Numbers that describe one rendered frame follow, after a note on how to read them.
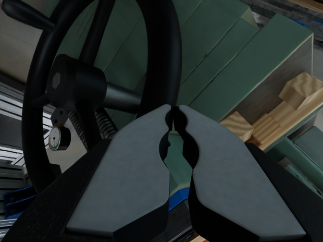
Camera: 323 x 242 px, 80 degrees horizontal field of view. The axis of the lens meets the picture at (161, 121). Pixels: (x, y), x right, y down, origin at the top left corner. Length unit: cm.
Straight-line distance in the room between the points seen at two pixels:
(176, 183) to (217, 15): 28
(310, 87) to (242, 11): 17
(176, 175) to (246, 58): 20
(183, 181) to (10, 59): 106
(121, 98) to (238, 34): 21
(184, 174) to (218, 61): 19
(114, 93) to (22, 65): 97
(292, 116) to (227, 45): 21
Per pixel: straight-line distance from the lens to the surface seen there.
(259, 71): 32
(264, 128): 46
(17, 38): 114
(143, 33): 48
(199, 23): 40
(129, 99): 28
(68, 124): 60
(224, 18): 38
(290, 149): 64
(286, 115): 48
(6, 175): 94
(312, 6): 195
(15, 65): 121
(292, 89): 40
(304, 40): 33
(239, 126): 32
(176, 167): 26
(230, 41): 35
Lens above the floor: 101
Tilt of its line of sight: 30 degrees down
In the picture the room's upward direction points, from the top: 145 degrees clockwise
